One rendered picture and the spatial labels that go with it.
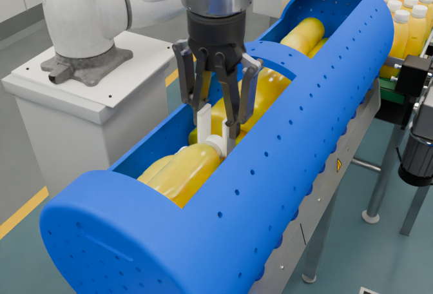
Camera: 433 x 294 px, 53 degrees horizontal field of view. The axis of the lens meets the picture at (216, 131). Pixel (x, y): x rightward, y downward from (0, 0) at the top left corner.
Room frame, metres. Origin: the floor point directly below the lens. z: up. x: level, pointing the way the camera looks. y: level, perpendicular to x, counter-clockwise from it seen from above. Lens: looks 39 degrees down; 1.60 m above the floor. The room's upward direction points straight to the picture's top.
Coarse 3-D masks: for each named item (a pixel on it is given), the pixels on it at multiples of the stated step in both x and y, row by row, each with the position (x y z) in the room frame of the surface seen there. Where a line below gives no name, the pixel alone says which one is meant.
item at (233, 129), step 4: (236, 112) 0.51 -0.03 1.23; (236, 116) 0.50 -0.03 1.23; (248, 116) 0.50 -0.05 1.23; (236, 120) 0.50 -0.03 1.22; (236, 124) 0.50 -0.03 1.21; (232, 128) 0.51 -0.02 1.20; (236, 128) 0.50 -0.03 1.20; (232, 132) 0.50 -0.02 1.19; (236, 132) 0.50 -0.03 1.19; (232, 136) 0.50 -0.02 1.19; (236, 136) 0.50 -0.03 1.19
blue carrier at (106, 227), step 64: (320, 0) 1.08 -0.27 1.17; (320, 64) 0.68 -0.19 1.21; (192, 128) 0.69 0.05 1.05; (256, 128) 0.49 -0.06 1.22; (320, 128) 0.56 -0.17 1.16; (64, 192) 0.37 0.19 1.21; (128, 192) 0.35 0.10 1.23; (256, 192) 0.40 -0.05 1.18; (64, 256) 0.36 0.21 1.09; (128, 256) 0.30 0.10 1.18; (192, 256) 0.29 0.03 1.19; (256, 256) 0.34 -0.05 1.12
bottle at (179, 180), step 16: (192, 144) 0.50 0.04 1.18; (208, 144) 0.50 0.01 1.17; (176, 160) 0.46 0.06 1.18; (192, 160) 0.45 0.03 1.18; (208, 160) 0.46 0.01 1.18; (160, 176) 0.42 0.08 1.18; (176, 176) 0.42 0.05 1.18; (192, 176) 0.43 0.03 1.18; (208, 176) 0.44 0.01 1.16; (160, 192) 0.39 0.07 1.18; (176, 192) 0.40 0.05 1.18; (192, 192) 0.41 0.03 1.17
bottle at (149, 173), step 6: (168, 156) 0.52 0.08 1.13; (174, 156) 0.52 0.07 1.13; (156, 162) 0.50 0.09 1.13; (162, 162) 0.50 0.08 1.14; (150, 168) 0.49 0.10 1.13; (156, 168) 0.49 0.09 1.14; (144, 174) 0.48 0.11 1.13; (150, 174) 0.47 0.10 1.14; (138, 180) 0.46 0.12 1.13; (144, 180) 0.46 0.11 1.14
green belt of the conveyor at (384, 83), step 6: (426, 42) 1.37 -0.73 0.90; (420, 54) 1.28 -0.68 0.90; (384, 78) 1.14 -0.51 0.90; (390, 78) 1.14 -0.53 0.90; (384, 84) 1.11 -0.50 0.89; (390, 84) 1.10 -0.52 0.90; (384, 90) 1.10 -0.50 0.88; (384, 96) 1.09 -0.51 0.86; (390, 96) 1.08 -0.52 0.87; (396, 96) 1.08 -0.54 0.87; (402, 96) 1.07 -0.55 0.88; (396, 102) 1.08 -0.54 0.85; (402, 102) 1.06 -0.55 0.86
